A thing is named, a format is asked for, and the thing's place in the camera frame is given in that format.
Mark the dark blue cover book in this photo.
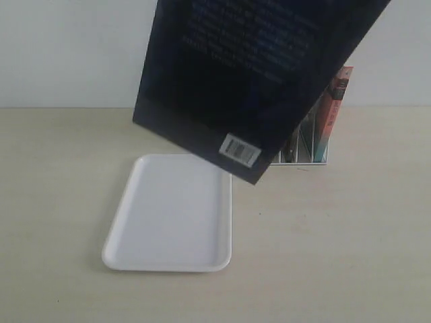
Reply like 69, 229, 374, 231
133, 0, 388, 184

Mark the black spine book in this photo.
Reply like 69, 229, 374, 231
281, 127, 307, 164

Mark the red spine book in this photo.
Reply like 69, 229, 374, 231
313, 66, 354, 163

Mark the white plastic tray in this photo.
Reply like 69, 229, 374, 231
102, 154, 232, 273

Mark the white wire book rack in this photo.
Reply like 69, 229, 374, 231
271, 112, 329, 166

